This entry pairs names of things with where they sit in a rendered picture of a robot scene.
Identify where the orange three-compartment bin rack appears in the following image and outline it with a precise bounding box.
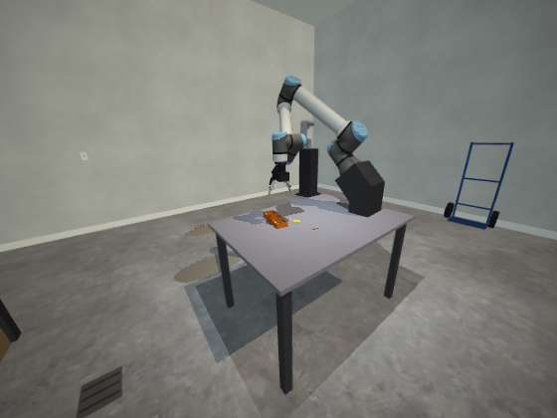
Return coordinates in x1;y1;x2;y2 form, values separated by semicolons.
264;210;288;229

